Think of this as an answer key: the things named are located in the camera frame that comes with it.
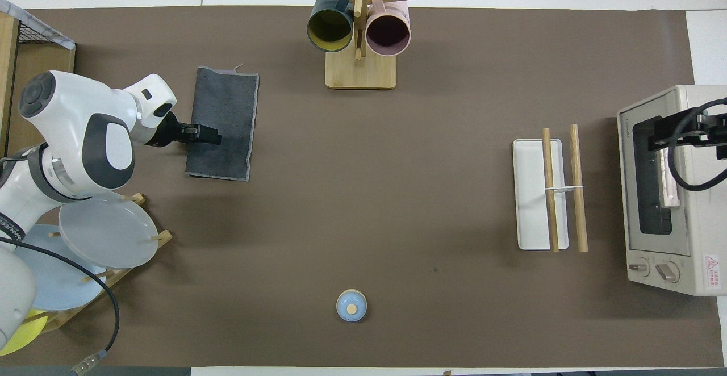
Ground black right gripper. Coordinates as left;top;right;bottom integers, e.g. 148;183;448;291
649;112;727;161

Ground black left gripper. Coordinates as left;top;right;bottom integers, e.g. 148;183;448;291
151;112;222;148

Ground purple and grey towel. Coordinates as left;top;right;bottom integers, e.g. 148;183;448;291
185;66;260;182

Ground wooden plate rack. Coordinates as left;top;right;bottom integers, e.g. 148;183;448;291
23;193;173;334

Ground white towel rack wooden bars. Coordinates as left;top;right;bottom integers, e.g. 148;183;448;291
512;124;589;253

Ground white toaster oven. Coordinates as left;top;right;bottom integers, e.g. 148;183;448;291
617;85;727;296

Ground pale grey plate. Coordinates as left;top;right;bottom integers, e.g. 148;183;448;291
59;191;160;269

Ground dark teal mug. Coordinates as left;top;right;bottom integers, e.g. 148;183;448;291
307;0;356;53

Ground wooden mug tree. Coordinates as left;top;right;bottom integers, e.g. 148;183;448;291
305;0;416;90

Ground wooden shelf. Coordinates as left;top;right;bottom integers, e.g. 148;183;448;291
0;11;76;158

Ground brown table mat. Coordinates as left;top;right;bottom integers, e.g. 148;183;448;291
0;5;725;369

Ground patterned white cloth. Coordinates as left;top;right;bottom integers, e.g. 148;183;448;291
0;0;76;51

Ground pink mug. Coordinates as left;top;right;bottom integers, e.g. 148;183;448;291
365;0;411;57

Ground light blue plate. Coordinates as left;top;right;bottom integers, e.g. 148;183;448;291
12;224;114;311

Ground yellow plate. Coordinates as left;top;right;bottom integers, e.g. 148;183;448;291
0;308;49;357

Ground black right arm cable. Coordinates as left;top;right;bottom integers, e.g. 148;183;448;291
667;98;727;192

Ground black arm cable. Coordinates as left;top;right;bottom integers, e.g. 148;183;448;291
0;237;121;375
667;98;727;192

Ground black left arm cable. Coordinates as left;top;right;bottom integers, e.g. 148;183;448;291
0;237;121;375

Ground black wire basket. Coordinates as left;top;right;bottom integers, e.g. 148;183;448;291
11;17;43;44

